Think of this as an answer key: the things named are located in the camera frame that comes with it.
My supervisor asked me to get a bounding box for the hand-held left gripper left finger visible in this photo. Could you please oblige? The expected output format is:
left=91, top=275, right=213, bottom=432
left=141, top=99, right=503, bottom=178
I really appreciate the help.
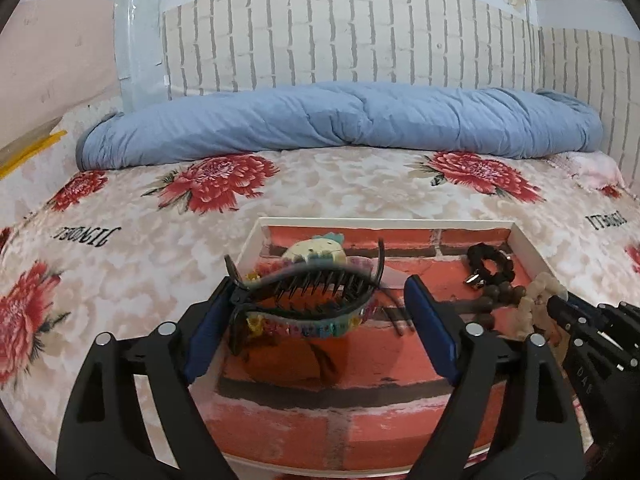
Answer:
left=57, top=279, right=237, bottom=480

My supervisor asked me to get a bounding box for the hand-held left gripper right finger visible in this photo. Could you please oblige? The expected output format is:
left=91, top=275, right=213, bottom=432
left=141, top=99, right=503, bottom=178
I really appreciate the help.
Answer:
left=404, top=275, right=587, bottom=480

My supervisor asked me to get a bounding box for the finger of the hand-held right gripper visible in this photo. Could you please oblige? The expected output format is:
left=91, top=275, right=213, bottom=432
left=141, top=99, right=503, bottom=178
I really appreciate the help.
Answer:
left=546, top=294, right=640, bottom=377
left=566, top=293, right=640, bottom=339

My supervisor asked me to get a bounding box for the pale translucent bead bracelet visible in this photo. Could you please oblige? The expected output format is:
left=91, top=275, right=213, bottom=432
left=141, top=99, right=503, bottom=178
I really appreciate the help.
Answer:
left=515, top=271, right=569, bottom=339

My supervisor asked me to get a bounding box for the brown wooden bead bracelet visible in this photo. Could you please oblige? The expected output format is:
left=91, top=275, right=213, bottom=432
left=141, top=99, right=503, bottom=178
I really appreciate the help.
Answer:
left=479, top=282, right=527, bottom=331

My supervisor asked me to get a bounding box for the black scrunchie with metal charms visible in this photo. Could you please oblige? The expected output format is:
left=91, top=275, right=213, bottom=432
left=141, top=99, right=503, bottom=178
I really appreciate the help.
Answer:
left=466, top=241, right=517, bottom=292

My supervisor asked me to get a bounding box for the colourful beaded hair clip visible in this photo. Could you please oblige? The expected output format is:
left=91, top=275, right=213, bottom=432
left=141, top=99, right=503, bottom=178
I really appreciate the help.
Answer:
left=243, top=256, right=375, bottom=342

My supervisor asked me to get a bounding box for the black hair claw clip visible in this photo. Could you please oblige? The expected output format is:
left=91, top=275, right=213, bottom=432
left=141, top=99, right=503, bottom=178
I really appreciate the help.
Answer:
left=223, top=238, right=387, bottom=357

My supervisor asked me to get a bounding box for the brick print jewelry tray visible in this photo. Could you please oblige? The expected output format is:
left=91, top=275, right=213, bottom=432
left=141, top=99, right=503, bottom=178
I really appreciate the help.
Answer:
left=204, top=216, right=572, bottom=477

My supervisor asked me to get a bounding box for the plush ice cream hair clip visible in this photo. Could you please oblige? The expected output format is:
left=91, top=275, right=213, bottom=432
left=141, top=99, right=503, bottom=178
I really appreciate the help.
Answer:
left=281, top=231, right=407, bottom=292

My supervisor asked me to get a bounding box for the red floral blanket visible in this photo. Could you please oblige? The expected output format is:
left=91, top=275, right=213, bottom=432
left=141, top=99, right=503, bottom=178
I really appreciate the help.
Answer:
left=0, top=146, right=640, bottom=480

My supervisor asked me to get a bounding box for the rolled blue duvet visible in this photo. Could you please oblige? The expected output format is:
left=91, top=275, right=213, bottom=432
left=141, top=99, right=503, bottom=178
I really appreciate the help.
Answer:
left=75, top=81, right=605, bottom=171

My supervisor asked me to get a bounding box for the yellow flat mat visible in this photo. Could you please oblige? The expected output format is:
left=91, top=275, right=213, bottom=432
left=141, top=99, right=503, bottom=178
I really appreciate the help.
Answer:
left=0, top=129, right=69, bottom=179

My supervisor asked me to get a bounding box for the clear plastic sheet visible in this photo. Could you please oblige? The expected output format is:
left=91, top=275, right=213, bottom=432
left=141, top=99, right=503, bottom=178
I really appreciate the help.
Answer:
left=113, top=0, right=167, bottom=112

